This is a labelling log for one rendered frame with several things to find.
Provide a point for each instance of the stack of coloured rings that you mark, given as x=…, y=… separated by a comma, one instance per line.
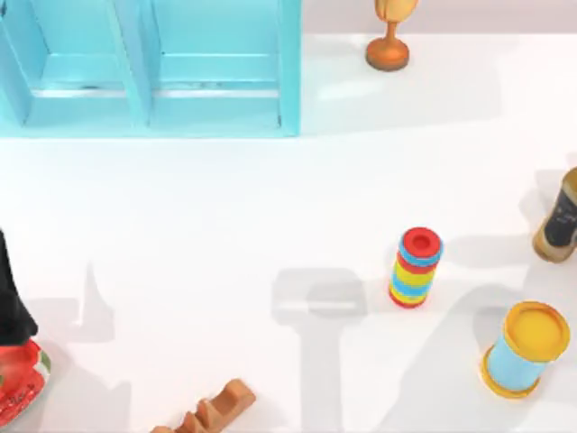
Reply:
x=414, y=270

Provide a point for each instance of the golden trophy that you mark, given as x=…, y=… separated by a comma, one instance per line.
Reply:
x=387, y=49

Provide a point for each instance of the light blue rack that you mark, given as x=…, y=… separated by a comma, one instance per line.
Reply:
x=149, y=63

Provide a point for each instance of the black and tan bottle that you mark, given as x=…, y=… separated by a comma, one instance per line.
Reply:
x=559, y=225

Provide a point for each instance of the blue can with yellow lid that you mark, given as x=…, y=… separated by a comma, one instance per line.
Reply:
x=523, y=356

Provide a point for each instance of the red and white can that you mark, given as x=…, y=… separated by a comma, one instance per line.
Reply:
x=20, y=379

